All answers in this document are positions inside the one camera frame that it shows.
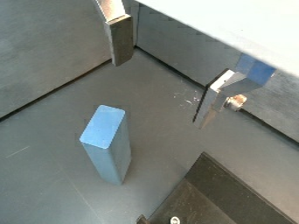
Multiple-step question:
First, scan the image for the black curved holder stand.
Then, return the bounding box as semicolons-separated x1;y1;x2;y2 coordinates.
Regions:
135;152;299;224

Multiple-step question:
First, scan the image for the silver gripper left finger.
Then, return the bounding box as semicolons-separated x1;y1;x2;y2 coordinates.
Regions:
93;0;135;67

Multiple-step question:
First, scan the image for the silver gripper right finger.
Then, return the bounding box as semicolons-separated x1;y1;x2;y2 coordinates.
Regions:
192;54;276;129

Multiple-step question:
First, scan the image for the light blue rectangular block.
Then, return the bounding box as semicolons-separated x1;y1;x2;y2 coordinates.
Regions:
79;105;131;185

